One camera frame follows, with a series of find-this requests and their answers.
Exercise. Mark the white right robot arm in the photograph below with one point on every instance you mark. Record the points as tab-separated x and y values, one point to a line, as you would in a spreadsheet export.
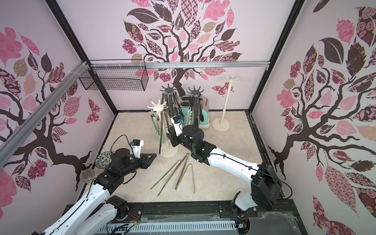
264	182

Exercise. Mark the black silicone tip tongs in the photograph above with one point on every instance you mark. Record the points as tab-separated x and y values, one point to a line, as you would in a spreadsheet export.
178	104

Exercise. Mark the aluminium frame rail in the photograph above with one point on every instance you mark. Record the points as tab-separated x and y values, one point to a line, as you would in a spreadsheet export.
185	65
26	128

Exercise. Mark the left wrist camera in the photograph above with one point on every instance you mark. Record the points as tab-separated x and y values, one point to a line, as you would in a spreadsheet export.
136	146

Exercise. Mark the green silicone tip tongs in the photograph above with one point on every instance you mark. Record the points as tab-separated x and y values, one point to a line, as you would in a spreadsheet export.
155	120

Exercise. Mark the long steel tongs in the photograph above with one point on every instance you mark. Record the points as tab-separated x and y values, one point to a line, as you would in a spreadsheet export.
168	175

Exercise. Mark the white cable duct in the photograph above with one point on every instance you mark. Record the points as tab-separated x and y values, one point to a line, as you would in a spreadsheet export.
173	228

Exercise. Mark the steel tongs white tips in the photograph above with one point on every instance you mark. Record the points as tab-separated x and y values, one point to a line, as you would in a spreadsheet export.
190	111

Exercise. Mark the black wire basket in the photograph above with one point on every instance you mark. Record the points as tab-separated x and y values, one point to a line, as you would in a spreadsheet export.
116	75

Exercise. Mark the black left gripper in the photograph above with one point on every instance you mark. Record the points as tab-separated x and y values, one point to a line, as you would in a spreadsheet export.
146	159

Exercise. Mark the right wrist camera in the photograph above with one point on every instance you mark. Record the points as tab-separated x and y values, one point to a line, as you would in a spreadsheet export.
177	122

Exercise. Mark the slim steel tongs centre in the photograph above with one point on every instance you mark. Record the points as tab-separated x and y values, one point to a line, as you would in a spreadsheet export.
185	159

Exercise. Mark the cream utensil rack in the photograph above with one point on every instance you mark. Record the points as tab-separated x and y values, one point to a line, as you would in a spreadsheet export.
159	119
221	124

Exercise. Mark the grey utensil rack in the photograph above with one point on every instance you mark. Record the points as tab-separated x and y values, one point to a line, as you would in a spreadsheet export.
194	92

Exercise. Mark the black nylon tongs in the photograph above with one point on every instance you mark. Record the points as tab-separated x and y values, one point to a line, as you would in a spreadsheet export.
203	115

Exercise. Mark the clear glass lid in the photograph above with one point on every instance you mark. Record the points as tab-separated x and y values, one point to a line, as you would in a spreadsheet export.
87	175

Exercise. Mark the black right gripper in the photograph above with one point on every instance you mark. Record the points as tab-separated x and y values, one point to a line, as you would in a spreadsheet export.
174	136

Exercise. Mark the mint green toaster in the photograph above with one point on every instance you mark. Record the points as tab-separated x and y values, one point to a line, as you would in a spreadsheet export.
184	103

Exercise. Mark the aluminium frame rail back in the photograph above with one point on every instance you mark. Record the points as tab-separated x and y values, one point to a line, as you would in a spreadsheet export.
185	65

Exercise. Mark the grey utensil rack stand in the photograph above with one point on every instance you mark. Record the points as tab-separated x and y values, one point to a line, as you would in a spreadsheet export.
171	109

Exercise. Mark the aluminium frame rail left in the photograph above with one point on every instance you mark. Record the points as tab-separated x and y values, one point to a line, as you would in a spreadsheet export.
26	128

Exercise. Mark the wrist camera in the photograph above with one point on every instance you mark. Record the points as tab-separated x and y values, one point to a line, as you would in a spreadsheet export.
136	146
177	122

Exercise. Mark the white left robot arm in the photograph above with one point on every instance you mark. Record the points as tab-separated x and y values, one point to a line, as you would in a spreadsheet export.
99	206

